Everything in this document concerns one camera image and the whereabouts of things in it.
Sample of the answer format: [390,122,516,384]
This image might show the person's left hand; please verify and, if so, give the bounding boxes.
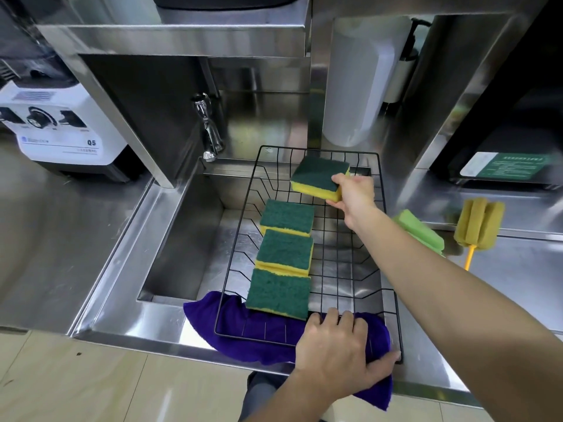
[294,307,402,394]

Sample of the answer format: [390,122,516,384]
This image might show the person's right hand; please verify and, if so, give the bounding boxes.
[326,173,378,232]

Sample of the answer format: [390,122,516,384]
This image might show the green and yellow scouring sponge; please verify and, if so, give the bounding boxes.
[259,198,316,238]
[290,155,352,204]
[255,228,315,278]
[245,267,312,321]

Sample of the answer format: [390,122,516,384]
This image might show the black wire dish rack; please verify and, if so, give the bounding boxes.
[214,145,403,365]

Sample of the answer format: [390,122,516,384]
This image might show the person's left forearm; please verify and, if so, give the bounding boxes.
[243,368,353,422]

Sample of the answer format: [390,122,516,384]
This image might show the person's right forearm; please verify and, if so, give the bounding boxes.
[345,205,563,422]

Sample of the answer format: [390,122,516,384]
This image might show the purple cleaning cloth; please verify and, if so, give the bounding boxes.
[183,290,394,412]

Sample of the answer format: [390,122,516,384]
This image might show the person's gray trousers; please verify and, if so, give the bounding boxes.
[238,371,304,422]

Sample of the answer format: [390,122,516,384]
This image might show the light green sponge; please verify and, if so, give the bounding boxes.
[392,209,446,256]

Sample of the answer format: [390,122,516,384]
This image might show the white plastic container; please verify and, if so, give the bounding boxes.
[322,15,413,148]

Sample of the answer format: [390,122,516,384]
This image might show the white pump dispenser bottle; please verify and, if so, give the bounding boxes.
[382,17,434,104]

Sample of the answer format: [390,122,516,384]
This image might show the chrome faucet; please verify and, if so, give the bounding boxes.
[191,92,226,163]

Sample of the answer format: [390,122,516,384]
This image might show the yellow sponge bottle brush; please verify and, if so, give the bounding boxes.
[453,197,506,271]

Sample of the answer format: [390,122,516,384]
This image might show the stainless steel sink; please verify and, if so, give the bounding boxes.
[137,157,384,313]

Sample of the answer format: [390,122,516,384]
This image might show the green and white label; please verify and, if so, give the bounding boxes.
[459,151,556,181]

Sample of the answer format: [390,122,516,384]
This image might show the black appliance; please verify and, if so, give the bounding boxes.
[430,0,563,191]

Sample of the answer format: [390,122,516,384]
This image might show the stainless steel shelf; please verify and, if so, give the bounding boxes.
[37,0,314,189]

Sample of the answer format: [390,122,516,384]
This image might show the white blender base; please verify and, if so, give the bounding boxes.
[0,80,133,182]

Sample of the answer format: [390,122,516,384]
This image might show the clear blender jar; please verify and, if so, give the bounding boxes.
[0,0,81,89]

